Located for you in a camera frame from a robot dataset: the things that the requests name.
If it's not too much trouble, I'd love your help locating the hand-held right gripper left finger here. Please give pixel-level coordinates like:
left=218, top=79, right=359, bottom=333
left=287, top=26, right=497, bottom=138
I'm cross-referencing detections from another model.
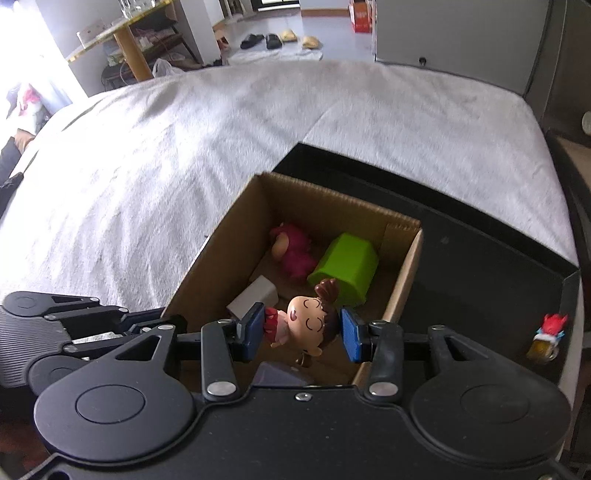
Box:
left=108, top=302, right=266, bottom=401

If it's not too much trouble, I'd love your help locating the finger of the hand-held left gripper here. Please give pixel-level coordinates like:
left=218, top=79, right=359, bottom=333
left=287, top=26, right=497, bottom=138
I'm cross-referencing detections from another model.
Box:
left=64, top=324, right=160, bottom=364
left=44, top=294, right=163, bottom=339

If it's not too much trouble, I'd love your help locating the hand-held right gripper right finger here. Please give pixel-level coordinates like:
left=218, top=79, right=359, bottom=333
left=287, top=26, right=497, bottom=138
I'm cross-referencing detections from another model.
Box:
left=341, top=308, right=507, bottom=400

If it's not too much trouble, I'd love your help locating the white charger plug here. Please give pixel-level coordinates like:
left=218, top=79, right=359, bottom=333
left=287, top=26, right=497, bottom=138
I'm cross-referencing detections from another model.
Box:
left=226, top=275, right=280, bottom=319

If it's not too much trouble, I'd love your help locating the brown-haired girl doll figurine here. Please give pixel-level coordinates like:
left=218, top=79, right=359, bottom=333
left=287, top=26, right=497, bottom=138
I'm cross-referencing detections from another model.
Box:
left=264, top=277, right=343, bottom=368

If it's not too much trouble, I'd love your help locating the purple rabbit cube figurine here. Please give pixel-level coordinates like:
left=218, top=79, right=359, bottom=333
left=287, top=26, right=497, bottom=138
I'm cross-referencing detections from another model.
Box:
left=252, top=361, right=315, bottom=388

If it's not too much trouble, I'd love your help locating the green star-printed toy cup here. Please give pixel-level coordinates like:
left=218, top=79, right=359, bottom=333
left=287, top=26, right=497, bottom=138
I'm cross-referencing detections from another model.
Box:
left=307, top=233, right=380, bottom=308

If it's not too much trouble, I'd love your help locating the brown cardboard box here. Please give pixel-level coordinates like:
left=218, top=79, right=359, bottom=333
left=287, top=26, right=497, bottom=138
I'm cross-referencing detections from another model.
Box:
left=161, top=171, right=424, bottom=389

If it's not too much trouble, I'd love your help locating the black tray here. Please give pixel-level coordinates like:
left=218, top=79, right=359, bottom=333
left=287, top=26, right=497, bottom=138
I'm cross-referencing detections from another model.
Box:
left=272, top=142, right=581, bottom=398

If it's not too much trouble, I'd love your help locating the pink plush-look figurine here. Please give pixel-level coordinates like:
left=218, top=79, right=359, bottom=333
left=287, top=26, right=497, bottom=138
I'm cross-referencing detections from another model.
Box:
left=270, top=222, right=317, bottom=280

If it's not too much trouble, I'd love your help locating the dark cloth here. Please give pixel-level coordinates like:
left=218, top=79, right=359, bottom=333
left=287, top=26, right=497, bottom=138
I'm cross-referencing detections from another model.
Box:
left=0, top=134, right=38, bottom=219

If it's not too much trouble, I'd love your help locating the amber jar with red figure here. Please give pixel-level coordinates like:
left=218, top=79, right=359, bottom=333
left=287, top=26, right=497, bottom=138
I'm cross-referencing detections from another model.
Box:
left=526, top=312, right=569, bottom=363

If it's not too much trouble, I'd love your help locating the white blanket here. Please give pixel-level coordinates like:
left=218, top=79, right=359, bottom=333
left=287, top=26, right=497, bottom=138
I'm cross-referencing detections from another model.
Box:
left=0, top=60, right=581, bottom=315

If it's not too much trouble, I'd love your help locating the pink and white bag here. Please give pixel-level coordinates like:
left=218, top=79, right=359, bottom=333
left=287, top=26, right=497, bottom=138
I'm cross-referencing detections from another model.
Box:
left=7, top=83, right=51, bottom=121

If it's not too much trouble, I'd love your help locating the white plastic bag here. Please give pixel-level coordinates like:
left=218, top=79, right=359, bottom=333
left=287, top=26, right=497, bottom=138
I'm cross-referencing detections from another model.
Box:
left=152, top=58, right=186, bottom=78

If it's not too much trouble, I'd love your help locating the wooden table with glass top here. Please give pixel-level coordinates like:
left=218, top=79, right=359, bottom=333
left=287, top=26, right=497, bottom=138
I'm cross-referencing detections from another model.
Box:
left=65, top=0, right=180, bottom=83

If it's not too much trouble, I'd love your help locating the white floor mat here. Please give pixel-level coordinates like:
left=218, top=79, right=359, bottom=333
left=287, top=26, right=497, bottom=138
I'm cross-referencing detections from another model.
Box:
left=228, top=45, right=325, bottom=66

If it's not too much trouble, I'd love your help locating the orange cardboard box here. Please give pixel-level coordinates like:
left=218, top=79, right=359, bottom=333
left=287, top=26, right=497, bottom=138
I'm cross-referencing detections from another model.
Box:
left=348, top=0, right=378, bottom=33

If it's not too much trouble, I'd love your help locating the grey cabinet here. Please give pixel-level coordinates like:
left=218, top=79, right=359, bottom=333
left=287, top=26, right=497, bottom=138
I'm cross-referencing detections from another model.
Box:
left=373, top=0, right=556, bottom=95

